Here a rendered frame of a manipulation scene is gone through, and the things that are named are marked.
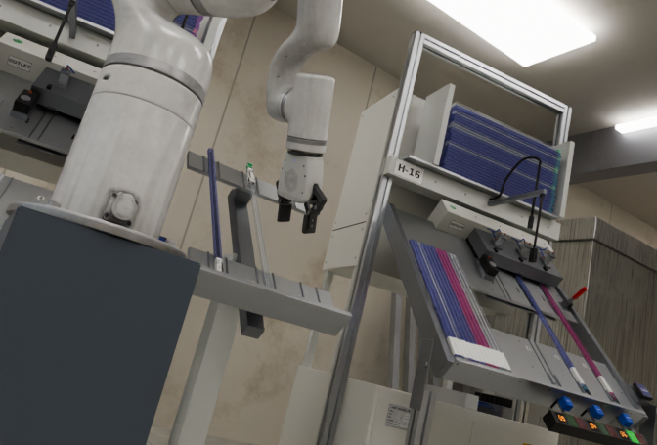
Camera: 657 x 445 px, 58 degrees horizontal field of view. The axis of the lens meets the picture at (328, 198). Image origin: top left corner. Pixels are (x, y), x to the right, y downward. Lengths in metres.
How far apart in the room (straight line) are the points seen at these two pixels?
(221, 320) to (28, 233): 0.83
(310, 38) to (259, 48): 3.66
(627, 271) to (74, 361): 4.62
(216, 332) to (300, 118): 0.51
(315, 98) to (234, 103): 3.44
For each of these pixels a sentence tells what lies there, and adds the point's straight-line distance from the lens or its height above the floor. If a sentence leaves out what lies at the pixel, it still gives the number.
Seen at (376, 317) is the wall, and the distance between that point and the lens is 5.12.
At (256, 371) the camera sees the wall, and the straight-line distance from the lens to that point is 4.58.
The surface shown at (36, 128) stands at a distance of 1.64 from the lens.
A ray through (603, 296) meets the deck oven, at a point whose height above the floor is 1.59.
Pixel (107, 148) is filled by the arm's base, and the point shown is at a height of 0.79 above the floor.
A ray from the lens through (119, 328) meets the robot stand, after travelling 0.61.
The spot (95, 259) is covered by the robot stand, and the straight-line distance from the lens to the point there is 0.60.
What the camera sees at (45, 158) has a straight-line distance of 1.95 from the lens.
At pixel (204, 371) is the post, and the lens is 1.37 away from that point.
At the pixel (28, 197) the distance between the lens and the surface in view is 1.39.
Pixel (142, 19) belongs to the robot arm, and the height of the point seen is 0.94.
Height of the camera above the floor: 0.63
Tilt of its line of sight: 16 degrees up
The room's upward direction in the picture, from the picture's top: 14 degrees clockwise
